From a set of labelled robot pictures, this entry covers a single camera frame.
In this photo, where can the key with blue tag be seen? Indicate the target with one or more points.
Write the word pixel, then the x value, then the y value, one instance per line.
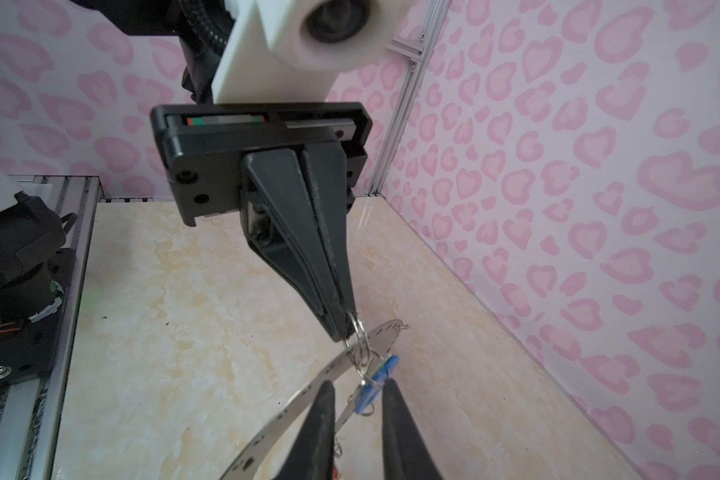
pixel 370 391

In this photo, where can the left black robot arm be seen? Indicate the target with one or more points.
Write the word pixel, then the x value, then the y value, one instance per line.
pixel 202 28

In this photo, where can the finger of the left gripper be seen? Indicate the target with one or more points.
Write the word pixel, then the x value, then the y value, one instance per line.
pixel 281 227
pixel 326 163

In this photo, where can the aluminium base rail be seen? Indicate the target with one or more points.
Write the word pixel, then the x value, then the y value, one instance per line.
pixel 46 224

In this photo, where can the perforated metal ring disc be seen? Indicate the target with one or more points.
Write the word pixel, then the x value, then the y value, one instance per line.
pixel 363 356

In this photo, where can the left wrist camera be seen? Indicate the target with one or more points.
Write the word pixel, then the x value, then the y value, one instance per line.
pixel 293 51

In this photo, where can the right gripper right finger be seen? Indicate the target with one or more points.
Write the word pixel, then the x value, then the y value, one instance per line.
pixel 405 455

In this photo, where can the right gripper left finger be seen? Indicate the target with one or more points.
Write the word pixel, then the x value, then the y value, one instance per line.
pixel 312 454

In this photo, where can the left corner aluminium post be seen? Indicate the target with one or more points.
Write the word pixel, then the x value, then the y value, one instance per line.
pixel 418 52

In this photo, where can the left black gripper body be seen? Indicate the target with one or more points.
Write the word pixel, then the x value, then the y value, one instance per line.
pixel 201 146

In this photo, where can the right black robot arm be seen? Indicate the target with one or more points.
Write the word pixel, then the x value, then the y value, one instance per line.
pixel 36 296

